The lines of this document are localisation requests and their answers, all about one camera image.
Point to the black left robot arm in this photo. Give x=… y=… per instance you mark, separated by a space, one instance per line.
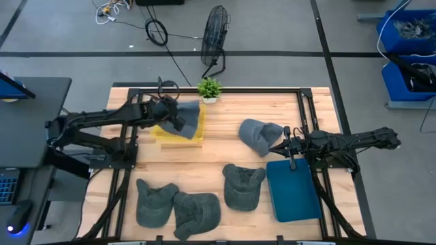
x=102 y=117

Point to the black computer keyboard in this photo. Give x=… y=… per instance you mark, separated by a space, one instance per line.
x=8 y=187

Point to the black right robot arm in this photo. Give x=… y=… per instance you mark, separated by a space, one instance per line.
x=357 y=139

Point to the blue storage bins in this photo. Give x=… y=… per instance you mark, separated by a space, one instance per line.
x=408 y=105

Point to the dark grey baseball cap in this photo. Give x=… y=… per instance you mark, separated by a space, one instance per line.
x=242 y=194
x=197 y=214
x=155 y=207

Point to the teal blue plastic bin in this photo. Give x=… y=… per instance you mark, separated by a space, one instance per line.
x=293 y=194

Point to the blue-grey baseball cap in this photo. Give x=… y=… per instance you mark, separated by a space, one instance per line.
x=190 y=119
x=253 y=136

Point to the black box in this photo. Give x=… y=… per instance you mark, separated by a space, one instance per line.
x=160 y=2

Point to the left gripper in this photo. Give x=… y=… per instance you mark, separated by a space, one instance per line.
x=160 y=110

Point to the blue storage bin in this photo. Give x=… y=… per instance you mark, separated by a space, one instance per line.
x=391 y=85
x=388 y=41

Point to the black office desk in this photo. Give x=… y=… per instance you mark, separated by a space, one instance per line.
x=27 y=129

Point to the yellow translucent plastic bin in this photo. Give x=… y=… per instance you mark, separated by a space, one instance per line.
x=203 y=129

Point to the black computer mouse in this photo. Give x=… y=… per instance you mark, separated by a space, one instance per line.
x=20 y=214

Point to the green plant in white pot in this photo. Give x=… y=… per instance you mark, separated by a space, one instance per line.
x=209 y=88

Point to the black computer monitor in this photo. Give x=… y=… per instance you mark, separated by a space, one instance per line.
x=17 y=89

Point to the black floor fan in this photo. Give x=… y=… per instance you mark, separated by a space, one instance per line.
x=213 y=37

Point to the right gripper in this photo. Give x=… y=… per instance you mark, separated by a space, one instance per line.
x=298 y=144

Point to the black aluminium table frame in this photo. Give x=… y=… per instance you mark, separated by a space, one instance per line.
x=238 y=90

